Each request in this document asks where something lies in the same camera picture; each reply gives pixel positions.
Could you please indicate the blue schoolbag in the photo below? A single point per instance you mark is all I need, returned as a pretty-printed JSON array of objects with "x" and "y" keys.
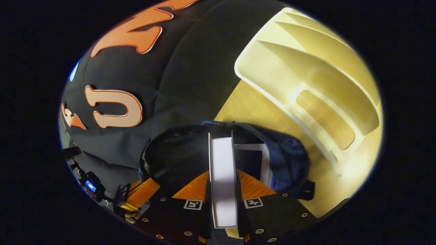
[{"x": 289, "y": 160}]

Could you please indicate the black backdrop cloth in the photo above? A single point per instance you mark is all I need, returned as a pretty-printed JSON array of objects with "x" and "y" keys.
[{"x": 190, "y": 68}]

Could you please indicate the cream bookshelf rack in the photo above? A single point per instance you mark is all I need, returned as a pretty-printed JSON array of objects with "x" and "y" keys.
[{"x": 306, "y": 68}]

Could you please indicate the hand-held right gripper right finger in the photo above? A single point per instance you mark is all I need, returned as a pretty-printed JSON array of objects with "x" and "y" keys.
[{"x": 240, "y": 217}]

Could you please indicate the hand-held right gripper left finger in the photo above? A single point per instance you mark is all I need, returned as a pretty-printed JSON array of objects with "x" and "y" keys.
[{"x": 207, "y": 217}]

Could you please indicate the blue night cover book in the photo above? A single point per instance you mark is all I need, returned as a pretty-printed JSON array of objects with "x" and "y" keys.
[{"x": 250, "y": 163}]

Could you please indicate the grey portrait cover book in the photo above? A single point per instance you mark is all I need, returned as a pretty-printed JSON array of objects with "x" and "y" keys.
[{"x": 223, "y": 177}]

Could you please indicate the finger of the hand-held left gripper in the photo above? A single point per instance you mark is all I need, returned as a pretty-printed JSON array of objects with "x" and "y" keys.
[
  {"x": 134, "y": 185},
  {"x": 143, "y": 194}
]

